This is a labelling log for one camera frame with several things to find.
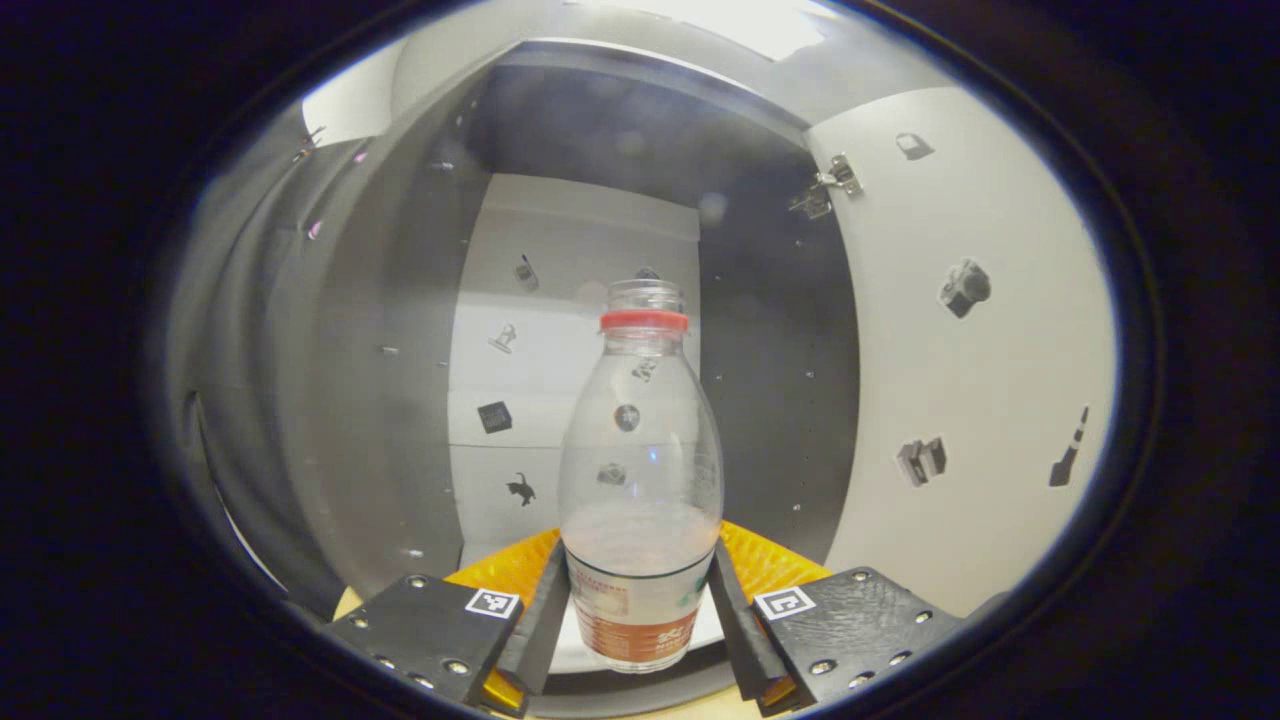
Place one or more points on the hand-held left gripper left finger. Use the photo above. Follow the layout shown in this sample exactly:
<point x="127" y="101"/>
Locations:
<point x="545" y="620"/>

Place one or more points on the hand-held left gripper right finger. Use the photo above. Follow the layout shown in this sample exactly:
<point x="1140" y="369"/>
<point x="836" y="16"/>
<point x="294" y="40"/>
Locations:
<point x="735" y="630"/>

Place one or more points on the clear plastic bottle red cap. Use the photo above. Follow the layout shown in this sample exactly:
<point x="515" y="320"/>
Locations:
<point x="640" y="450"/>

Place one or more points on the metal cabinet hinge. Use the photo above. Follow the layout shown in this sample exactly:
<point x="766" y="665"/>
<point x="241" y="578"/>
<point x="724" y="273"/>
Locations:
<point x="838" y="178"/>

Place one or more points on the dark grey cabinet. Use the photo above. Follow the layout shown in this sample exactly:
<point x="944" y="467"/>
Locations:
<point x="390" y="400"/>

